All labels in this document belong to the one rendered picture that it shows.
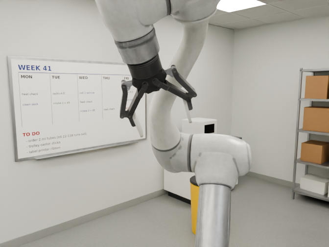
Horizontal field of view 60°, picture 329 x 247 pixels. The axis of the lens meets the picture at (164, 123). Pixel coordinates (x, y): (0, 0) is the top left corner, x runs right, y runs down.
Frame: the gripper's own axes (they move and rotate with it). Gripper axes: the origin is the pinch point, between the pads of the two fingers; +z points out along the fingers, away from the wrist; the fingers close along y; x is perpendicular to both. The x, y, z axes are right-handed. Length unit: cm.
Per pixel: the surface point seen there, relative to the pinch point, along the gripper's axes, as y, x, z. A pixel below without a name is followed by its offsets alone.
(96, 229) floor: 132, -149, 244
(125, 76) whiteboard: 51, -288, 128
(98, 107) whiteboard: 92, -248, 139
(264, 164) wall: -131, -285, 379
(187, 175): 9, -216, 272
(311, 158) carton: -175, -214, 305
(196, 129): -24, -266, 235
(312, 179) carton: -171, -200, 338
